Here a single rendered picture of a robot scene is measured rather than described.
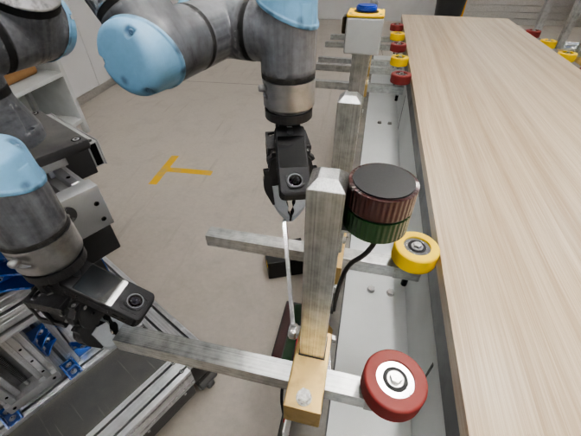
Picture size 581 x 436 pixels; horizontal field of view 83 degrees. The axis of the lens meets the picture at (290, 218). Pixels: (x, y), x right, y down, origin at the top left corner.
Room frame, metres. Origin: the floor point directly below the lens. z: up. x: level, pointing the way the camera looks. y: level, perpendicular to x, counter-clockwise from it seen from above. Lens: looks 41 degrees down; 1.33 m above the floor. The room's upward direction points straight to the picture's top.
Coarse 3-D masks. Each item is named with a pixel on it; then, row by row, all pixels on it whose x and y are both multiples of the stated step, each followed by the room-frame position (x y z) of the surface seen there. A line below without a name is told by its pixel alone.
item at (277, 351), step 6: (288, 306) 0.43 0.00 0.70; (288, 312) 0.41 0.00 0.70; (288, 318) 0.40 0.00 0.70; (282, 324) 0.38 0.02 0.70; (288, 324) 0.38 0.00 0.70; (282, 330) 0.37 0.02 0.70; (282, 336) 0.36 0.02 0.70; (276, 342) 0.34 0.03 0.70; (282, 342) 0.34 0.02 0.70; (276, 348) 0.33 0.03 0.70; (282, 348) 0.33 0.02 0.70; (276, 354) 0.32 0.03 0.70
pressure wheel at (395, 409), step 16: (384, 352) 0.22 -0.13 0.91; (400, 352) 0.22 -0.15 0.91; (368, 368) 0.20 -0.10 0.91; (384, 368) 0.20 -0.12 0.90; (400, 368) 0.20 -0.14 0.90; (416, 368) 0.20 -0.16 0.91; (368, 384) 0.18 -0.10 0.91; (384, 384) 0.18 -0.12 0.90; (400, 384) 0.18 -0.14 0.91; (416, 384) 0.18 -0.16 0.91; (368, 400) 0.16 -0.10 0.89; (384, 400) 0.16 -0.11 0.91; (400, 400) 0.16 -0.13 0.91; (416, 400) 0.16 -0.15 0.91; (384, 416) 0.15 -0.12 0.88; (400, 416) 0.14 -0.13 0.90
